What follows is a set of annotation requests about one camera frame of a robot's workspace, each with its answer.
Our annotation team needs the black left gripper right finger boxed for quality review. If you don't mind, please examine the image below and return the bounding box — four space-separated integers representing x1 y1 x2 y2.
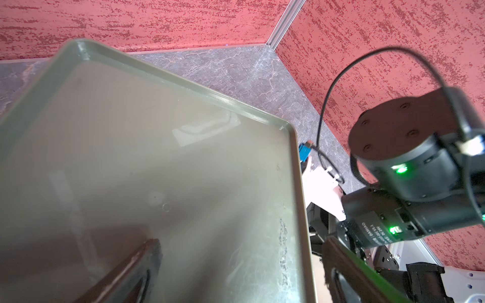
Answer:
322 237 410 302

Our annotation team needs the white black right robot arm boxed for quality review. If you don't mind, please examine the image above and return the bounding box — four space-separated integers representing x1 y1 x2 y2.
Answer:
307 87 484 302

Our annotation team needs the right aluminium corner post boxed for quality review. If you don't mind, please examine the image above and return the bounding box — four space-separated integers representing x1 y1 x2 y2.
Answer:
266 0 306 50

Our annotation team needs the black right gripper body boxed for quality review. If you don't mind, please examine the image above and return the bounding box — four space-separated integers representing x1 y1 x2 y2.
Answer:
306 188 428 256

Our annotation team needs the olive three-drawer desk organizer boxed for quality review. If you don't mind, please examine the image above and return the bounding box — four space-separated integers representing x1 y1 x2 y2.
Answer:
1 39 317 302

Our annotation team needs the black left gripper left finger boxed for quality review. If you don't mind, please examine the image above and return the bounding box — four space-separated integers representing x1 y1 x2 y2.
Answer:
76 239 162 302

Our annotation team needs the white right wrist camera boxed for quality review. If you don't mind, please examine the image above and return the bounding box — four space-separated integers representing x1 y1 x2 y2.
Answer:
299 141 346 222

